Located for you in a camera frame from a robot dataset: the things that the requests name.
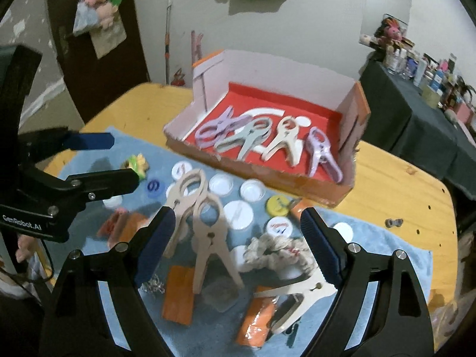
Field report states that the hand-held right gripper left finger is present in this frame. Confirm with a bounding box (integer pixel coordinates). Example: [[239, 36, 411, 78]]
[[39, 205, 177, 357]]

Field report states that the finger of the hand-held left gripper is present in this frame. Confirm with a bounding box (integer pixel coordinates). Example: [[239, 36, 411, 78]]
[[22, 164, 140, 217], [20, 126, 115, 163]]

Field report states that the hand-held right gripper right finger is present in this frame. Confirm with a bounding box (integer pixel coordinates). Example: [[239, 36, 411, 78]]
[[300, 207, 436, 357]]

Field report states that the beige plastic clothespin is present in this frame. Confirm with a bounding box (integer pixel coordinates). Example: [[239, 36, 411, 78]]
[[191, 193, 245, 294], [253, 268, 338, 335], [163, 168, 207, 259], [261, 116, 301, 168]]

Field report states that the light purple plastic clothespin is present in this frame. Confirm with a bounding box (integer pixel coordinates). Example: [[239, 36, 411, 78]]
[[195, 106, 253, 148], [305, 126, 343, 184]]

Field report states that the grey green plastic clothespin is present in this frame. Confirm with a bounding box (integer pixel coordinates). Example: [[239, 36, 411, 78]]
[[215, 116, 272, 161]]

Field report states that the orange and white cardboard box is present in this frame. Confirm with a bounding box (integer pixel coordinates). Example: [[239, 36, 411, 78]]
[[163, 48, 372, 209]]

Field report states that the person's left hand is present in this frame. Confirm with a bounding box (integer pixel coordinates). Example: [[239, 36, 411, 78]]
[[15, 236, 38, 264]]

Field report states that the green yellow flower toy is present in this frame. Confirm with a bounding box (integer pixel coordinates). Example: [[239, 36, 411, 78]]
[[123, 153, 149, 180]]

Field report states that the orange snack packet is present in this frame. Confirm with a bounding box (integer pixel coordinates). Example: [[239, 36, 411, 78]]
[[290, 199, 317, 220], [97, 210, 147, 248], [236, 286, 279, 348], [161, 265, 196, 324]]

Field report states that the blue bottle cap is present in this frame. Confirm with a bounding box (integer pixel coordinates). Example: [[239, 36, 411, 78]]
[[146, 179, 164, 198]]

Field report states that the yellow bottle cap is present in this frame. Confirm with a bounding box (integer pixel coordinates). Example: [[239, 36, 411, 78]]
[[267, 194, 292, 217]]

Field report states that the small clear plastic bag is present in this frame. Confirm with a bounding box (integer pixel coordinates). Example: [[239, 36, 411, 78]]
[[203, 281, 240, 311]]

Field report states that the dark brown door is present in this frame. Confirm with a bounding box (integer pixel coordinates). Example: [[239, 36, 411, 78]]
[[46, 0, 151, 123]]

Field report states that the brown paper sheet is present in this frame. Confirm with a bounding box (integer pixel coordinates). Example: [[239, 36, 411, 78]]
[[91, 18, 127, 59]]

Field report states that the light blue towel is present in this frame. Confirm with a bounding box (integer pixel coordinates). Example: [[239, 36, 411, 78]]
[[56, 126, 434, 357]]

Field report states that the broom stick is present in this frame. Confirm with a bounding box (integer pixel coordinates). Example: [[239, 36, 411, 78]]
[[164, 0, 175, 86]]

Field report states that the red paper sheet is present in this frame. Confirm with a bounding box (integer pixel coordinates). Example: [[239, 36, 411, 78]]
[[182, 82, 345, 184]]

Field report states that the clear bag of plush toys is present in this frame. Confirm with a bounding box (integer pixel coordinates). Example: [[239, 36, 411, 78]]
[[72, 0, 125, 36]]

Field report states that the table with dark cloth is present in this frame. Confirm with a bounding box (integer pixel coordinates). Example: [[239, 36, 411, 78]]
[[359, 57, 476, 194]]

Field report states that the cluster of cosmetic bottles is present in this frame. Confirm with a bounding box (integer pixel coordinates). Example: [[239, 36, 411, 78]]
[[383, 43, 476, 127]]

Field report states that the pink plush toy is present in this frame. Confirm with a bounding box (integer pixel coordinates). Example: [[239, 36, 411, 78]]
[[374, 14, 408, 51]]

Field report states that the silver chain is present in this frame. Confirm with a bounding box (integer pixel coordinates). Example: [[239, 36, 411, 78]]
[[139, 273, 168, 294]]

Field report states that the cream braided rope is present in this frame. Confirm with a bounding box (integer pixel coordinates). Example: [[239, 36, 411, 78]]
[[243, 232, 315, 279]]

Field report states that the tall wall mirror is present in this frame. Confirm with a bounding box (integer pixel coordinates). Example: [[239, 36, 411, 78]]
[[361, 0, 413, 43]]

